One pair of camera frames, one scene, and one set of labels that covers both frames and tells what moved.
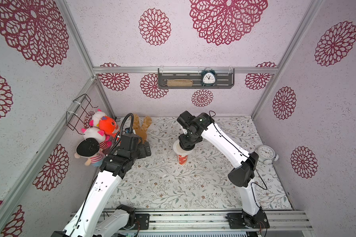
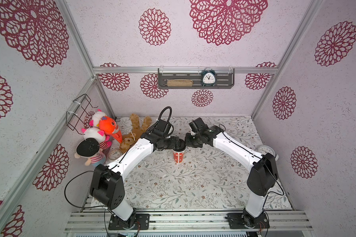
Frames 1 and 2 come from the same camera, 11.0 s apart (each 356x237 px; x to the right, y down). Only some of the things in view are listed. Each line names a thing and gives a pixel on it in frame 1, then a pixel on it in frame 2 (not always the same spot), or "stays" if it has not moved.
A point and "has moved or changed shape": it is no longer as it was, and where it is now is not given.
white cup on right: (266, 154) stays
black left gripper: (144, 153) to (174, 142)
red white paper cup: (182, 159) has moved or changed shape
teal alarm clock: (208, 78) stays
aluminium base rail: (195, 219) stays
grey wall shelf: (225, 77) stays
